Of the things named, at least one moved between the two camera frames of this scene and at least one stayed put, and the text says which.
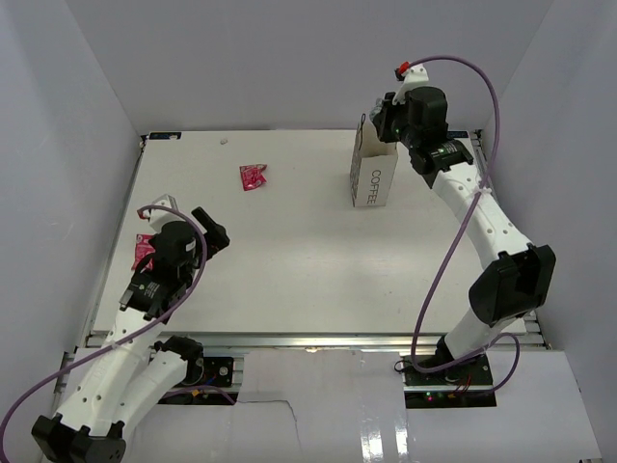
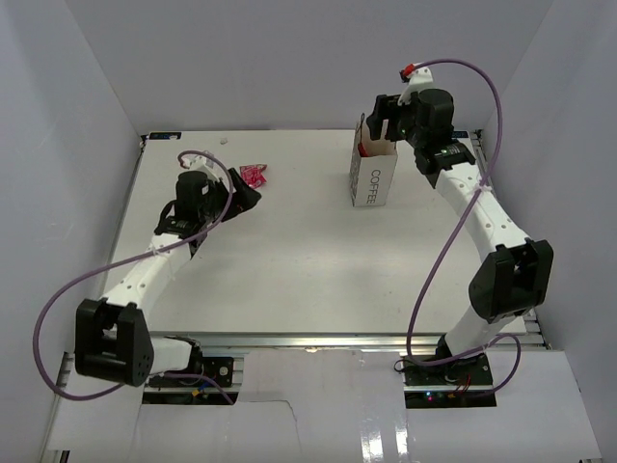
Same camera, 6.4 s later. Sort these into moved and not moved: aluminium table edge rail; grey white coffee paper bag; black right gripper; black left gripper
Moved: black left gripper
Not moved: grey white coffee paper bag; aluminium table edge rail; black right gripper
